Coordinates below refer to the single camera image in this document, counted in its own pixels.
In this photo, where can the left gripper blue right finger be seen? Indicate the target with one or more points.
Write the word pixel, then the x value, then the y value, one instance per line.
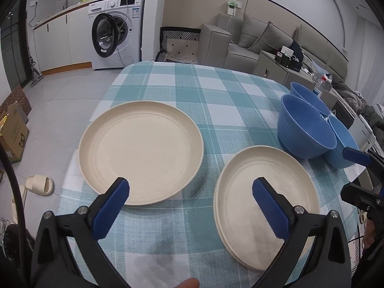
pixel 289 223

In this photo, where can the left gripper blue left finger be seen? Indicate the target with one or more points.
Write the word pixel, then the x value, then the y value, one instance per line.
pixel 93 225

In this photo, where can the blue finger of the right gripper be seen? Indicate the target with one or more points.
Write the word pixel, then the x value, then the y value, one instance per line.
pixel 356 156

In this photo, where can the blue bowl front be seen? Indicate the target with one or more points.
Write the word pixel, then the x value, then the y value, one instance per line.
pixel 302 130

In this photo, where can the blue bowl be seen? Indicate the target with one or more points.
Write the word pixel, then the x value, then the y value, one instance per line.
pixel 304 93
pixel 344 139
pixel 302 130

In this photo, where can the large cream plate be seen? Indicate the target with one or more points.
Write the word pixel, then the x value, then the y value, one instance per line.
pixel 156 147

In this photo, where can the white kitchen counter cabinets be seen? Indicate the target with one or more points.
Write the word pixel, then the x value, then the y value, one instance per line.
pixel 63 42

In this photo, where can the right hand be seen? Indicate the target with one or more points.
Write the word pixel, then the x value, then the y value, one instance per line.
pixel 373 240

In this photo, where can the left hand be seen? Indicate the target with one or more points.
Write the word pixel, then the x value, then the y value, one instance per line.
pixel 189 283

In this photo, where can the blue bowl right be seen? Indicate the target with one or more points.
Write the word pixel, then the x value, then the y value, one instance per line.
pixel 344 139

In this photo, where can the cream plate stack top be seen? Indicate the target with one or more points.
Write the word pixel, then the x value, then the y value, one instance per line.
pixel 248 219

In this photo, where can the blue bowl back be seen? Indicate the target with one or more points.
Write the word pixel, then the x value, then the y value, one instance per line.
pixel 304 93

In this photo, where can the black box on cabinet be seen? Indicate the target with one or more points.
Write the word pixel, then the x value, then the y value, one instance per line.
pixel 290 58

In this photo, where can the cardboard box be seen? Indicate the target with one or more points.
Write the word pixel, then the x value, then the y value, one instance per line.
pixel 14 132

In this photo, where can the grey side cabinet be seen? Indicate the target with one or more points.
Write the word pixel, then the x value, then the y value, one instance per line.
pixel 268 68

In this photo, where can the grey cushion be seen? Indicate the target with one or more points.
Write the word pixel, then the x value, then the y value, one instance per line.
pixel 271 40

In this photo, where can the grey sofa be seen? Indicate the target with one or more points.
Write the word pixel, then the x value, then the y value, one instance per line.
pixel 236 44

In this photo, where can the white washing machine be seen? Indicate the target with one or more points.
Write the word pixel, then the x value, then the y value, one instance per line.
pixel 116 33

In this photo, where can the green white wall socket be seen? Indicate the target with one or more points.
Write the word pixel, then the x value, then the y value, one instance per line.
pixel 232 6

